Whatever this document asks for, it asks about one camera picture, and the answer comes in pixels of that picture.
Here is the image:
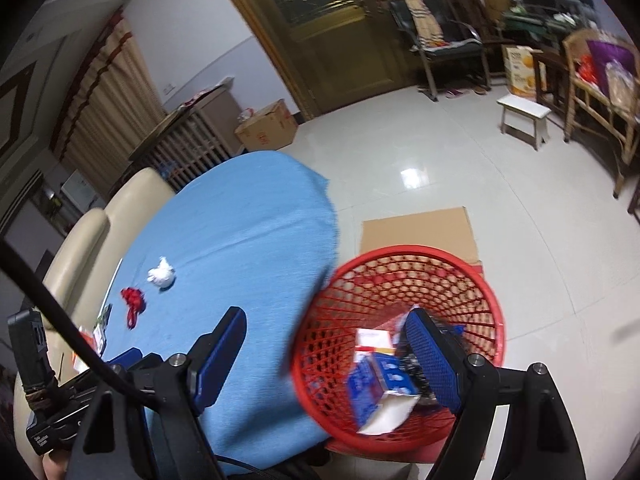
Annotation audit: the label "blue medicine box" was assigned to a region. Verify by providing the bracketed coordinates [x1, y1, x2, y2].
[346, 352, 421, 437]

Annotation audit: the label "white paper ball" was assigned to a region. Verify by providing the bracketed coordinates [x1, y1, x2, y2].
[146, 257, 176, 289]

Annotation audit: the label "black plastic bag bundle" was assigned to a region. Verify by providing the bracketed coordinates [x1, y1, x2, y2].
[398, 323, 461, 412]

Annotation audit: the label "red yellow medicine box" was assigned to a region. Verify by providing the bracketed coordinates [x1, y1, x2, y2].
[352, 314, 412, 363]

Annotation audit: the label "white barcode medicine box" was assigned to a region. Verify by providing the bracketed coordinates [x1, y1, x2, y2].
[92, 324, 106, 356]

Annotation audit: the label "dark foil snack packet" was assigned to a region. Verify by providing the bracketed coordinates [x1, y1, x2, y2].
[96, 304, 113, 327]

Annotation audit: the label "red plastic mesh basket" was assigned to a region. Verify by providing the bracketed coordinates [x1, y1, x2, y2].
[290, 244, 507, 456]

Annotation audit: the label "beige leather sofa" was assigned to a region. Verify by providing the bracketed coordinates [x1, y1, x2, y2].
[13, 168, 175, 479]

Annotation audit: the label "blue round tablecloth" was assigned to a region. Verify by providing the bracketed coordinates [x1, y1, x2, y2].
[104, 151, 338, 474]

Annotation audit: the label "flat cardboard sheet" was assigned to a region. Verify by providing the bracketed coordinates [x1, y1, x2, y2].
[360, 207, 482, 266]

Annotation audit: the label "wooden slatted radiator cabinet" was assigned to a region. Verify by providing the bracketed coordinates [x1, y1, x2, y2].
[129, 86, 245, 192]

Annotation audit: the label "brown cardboard box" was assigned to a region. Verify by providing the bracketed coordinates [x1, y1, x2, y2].
[234, 99, 298, 152]

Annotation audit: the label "small white stool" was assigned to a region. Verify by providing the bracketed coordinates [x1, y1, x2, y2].
[497, 93, 551, 151]

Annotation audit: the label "beige brown curtain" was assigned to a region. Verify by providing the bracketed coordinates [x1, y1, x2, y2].
[50, 10, 166, 196]

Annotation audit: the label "yellow printed cardboard box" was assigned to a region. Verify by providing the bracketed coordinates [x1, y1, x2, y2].
[502, 46, 542, 99]

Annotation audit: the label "black metal chair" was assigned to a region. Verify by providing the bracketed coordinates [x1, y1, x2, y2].
[388, 0, 491, 102]

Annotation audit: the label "plaid scarf on chair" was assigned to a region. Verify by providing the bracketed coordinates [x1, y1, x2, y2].
[404, 0, 446, 49]

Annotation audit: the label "wicker wooden armchair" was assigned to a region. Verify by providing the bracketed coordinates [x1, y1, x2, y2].
[563, 28, 639, 197]

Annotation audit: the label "purple cushion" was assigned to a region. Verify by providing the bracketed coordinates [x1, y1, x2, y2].
[587, 40, 637, 98]

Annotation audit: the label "brown wooden double door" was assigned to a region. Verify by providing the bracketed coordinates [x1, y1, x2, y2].
[231, 0, 432, 119]

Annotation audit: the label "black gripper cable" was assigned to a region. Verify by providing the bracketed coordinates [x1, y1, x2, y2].
[0, 236, 166, 411]

